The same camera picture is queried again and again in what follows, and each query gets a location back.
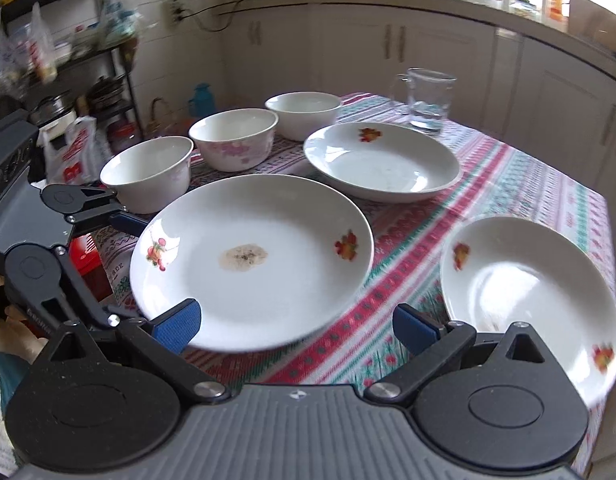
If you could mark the orange bottle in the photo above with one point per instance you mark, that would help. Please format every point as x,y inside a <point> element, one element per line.
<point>557,2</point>

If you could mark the white power strip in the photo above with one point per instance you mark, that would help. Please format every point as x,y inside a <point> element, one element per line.
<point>176,10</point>

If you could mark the cardboard box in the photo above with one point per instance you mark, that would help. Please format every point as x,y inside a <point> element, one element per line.
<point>595,20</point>

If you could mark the person's left hand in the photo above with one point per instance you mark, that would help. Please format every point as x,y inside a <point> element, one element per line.
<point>23,340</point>

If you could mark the clear plastic bag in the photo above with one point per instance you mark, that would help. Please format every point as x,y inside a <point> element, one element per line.
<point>33,55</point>
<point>118,15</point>

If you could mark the white kitchen cabinets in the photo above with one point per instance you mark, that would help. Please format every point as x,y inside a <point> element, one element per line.
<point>338,50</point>

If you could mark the red plastic stool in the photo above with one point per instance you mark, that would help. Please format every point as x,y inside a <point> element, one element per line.
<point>85,260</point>

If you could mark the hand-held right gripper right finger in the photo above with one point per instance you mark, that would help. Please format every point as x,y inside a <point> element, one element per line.
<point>413,332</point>

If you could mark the person's patterned clothing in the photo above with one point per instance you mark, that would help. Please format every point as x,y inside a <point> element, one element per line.
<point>8,385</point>

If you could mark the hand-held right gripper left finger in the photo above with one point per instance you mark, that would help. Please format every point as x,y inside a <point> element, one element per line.
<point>178,326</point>

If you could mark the blue thermos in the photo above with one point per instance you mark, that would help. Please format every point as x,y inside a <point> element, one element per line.
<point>203,102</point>

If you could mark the red green patterned tablecloth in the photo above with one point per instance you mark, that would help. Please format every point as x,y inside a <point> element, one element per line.
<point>403,260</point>

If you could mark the white red-print plastic bag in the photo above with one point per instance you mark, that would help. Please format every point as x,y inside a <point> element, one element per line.
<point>75,150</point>

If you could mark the dark lidded pot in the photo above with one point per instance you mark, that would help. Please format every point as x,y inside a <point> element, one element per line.
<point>105,92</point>

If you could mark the white bowl faint pink print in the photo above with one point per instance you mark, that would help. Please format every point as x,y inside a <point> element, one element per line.
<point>153,185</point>

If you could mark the white bowl pink flowers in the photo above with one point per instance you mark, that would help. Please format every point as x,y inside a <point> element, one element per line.
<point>233,147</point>
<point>308,122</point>

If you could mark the clear glass mug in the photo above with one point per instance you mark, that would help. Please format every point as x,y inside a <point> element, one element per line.
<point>428,105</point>

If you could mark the wicker basket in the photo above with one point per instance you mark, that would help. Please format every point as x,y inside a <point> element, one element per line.
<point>163,130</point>

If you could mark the steel pot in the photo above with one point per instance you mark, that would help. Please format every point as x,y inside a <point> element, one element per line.
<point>53,105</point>

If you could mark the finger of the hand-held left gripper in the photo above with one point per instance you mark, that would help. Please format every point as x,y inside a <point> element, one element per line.
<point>128,223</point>
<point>80,292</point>

